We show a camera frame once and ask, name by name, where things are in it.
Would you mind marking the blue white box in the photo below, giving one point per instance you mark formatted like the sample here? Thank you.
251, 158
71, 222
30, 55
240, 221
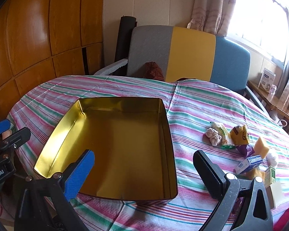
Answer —
248, 163

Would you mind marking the gold tin box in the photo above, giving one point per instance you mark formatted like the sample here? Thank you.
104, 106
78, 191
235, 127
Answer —
125, 149

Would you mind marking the black rolled mat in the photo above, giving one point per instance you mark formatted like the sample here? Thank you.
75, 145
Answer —
124, 36

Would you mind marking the wooden side table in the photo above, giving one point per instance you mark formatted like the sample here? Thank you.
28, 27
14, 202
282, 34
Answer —
274, 103

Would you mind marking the white plastic bag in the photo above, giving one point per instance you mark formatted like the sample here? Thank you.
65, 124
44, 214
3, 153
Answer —
272, 158

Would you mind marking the white carton box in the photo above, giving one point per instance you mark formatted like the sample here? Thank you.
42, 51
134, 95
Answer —
266, 79

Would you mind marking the yellow sponge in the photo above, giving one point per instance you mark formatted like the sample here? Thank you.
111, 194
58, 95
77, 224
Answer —
254, 172
261, 146

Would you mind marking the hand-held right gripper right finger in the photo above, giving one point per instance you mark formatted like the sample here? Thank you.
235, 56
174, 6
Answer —
212, 173

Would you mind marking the green white box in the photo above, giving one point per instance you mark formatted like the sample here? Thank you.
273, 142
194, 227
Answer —
271, 175

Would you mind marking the white green packet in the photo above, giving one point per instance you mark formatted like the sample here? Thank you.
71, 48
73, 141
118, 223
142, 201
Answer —
221, 127

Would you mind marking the beige box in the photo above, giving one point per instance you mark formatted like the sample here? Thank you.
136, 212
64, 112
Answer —
275, 195

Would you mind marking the wooden wardrobe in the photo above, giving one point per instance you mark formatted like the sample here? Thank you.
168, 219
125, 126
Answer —
38, 28

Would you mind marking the purple snack packet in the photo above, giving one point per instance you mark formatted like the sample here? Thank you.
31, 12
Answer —
244, 149

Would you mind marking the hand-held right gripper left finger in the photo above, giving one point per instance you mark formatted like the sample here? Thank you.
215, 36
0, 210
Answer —
78, 178

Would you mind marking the patterned beige curtain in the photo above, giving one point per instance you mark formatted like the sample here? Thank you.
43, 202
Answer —
214, 4

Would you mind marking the grey yellow blue sofa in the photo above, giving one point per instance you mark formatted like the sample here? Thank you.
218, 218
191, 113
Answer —
190, 53

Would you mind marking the window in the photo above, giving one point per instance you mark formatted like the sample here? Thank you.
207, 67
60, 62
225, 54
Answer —
255, 16

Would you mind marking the small pink jar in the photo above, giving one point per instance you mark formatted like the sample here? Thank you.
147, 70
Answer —
273, 89

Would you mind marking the maroon bag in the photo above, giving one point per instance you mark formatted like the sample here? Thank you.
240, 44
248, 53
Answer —
154, 72

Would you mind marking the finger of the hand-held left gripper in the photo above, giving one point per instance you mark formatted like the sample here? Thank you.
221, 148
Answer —
0, 127
16, 137

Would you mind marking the small green candy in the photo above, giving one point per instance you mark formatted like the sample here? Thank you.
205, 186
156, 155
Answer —
227, 146

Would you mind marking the small orange toy figure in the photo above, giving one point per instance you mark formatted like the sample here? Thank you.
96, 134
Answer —
239, 134

